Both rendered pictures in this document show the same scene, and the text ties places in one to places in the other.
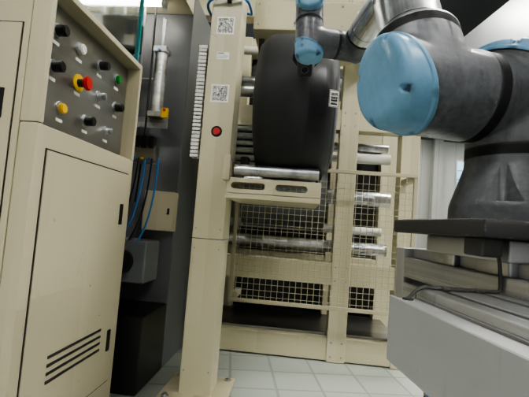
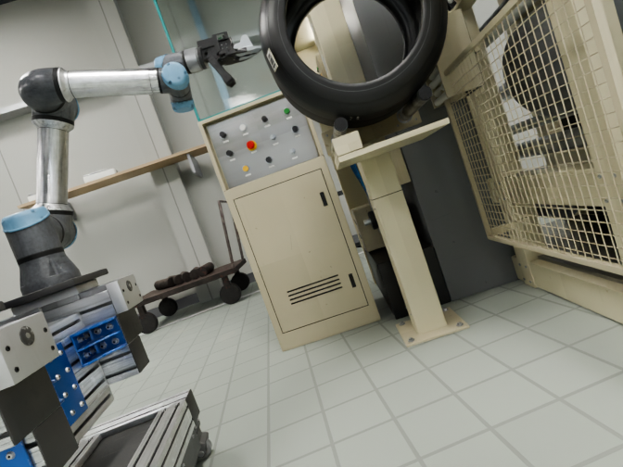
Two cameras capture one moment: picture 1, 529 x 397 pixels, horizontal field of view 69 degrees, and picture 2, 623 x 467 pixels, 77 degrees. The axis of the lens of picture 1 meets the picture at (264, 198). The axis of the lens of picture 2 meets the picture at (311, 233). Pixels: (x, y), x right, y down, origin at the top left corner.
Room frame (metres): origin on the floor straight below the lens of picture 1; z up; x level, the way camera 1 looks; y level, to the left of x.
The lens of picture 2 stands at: (1.25, -1.48, 0.70)
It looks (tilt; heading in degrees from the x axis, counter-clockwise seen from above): 4 degrees down; 89
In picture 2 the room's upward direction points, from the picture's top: 20 degrees counter-clockwise
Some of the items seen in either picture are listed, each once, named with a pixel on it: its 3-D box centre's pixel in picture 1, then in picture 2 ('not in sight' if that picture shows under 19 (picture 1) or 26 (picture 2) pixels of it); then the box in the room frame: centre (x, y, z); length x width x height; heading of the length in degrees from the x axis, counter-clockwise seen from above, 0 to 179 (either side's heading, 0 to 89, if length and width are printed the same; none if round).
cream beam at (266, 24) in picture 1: (315, 28); not in sight; (1.91, -0.19, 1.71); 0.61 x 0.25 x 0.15; 85
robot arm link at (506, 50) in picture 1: (510, 101); (31, 232); (0.51, -0.32, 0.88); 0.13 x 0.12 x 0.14; 102
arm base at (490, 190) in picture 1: (512, 187); (46, 270); (0.51, -0.33, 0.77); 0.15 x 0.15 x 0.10
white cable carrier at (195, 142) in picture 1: (201, 102); not in sight; (1.61, 0.30, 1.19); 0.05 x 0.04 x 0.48; 175
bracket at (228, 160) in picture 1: (234, 173); (371, 128); (1.64, 0.13, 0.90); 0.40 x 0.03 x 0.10; 175
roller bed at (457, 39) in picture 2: (241, 155); (446, 62); (2.02, 0.14, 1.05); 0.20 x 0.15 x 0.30; 85
